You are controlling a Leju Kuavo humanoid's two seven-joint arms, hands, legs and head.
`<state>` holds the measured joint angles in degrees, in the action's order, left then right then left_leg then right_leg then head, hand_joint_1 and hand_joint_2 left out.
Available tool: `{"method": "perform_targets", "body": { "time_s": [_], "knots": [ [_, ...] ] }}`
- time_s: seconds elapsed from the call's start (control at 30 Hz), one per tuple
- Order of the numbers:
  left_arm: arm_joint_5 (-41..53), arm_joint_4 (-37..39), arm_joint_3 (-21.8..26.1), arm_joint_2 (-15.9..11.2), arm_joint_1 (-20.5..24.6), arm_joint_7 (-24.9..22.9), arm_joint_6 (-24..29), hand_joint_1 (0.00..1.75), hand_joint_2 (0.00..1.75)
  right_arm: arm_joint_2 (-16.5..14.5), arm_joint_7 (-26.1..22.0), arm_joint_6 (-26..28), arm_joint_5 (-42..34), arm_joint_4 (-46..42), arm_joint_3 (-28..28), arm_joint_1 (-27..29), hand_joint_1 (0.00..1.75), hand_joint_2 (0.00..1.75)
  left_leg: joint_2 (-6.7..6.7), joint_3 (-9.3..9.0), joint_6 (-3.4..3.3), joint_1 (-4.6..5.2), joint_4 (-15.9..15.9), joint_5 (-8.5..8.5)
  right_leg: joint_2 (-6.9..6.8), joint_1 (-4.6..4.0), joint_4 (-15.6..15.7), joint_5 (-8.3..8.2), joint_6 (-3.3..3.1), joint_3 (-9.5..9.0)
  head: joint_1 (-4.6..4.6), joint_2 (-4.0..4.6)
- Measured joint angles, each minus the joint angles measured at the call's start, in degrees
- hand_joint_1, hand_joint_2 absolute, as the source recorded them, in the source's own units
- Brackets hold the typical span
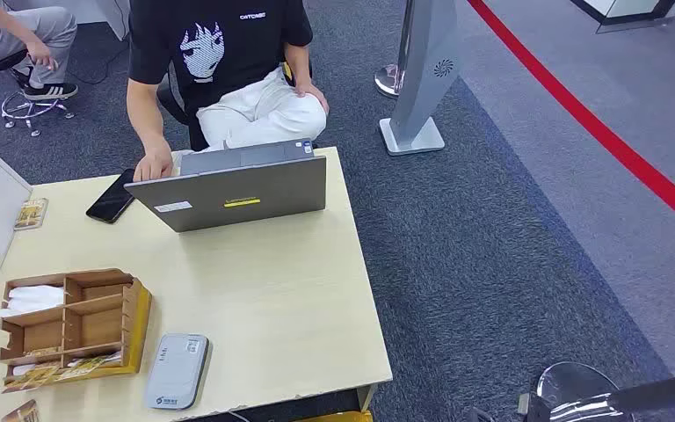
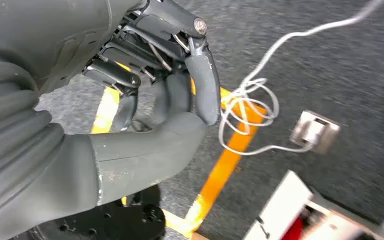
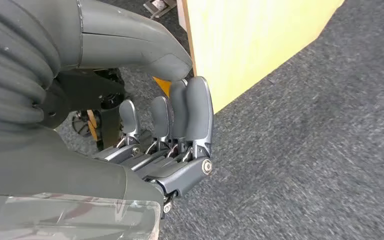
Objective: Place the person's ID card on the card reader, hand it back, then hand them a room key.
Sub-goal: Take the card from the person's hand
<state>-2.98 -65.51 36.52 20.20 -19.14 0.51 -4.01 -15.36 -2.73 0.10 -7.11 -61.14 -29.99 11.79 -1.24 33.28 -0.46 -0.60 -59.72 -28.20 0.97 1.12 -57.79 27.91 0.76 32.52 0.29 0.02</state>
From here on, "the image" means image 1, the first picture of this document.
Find person's hand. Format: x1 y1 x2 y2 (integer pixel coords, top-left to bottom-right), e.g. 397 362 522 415
25 39 59 72

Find person's left hand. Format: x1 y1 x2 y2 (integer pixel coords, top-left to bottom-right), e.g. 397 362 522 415
294 81 330 116

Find person's right hand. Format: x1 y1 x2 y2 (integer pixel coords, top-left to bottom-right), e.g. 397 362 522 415
132 139 174 183

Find person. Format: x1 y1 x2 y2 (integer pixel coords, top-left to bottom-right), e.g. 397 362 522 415
127 0 330 183
0 0 79 101

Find grey card reader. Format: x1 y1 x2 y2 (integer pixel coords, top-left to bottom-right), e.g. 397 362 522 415
143 332 211 411

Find yellow room key cards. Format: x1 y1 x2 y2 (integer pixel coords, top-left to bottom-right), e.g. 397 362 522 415
2 352 123 392

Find black smartphone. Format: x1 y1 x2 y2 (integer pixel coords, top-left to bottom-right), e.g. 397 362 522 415
85 169 136 225

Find black office chair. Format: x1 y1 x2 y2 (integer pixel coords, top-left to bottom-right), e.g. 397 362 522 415
156 58 316 153

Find white cabinet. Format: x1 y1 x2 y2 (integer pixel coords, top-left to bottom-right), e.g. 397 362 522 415
69 0 132 42

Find grey laptop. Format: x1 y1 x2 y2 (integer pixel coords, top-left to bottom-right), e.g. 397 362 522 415
124 138 328 234

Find silver kiosk stand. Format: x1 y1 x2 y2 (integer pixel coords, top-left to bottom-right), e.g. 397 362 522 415
379 0 464 157

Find yellow floor tape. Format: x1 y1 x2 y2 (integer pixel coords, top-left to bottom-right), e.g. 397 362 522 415
295 410 374 422

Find wooden desk organizer box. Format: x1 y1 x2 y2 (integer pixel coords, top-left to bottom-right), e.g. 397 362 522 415
0 268 154 394

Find white tissue cloth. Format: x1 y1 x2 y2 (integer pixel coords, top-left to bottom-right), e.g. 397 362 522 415
0 285 66 318

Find red floor tape line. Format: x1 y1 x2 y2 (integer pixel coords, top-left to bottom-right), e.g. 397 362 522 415
468 0 675 243

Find white display platform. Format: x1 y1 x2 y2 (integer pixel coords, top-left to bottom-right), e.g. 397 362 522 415
570 0 675 34

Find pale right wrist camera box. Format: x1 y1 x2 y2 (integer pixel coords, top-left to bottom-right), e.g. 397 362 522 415
516 393 551 422

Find black floor cable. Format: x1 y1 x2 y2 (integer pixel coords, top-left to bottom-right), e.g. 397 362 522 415
72 43 130 87

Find chrome stanchion post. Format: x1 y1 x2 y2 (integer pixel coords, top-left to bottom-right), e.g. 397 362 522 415
374 0 417 99

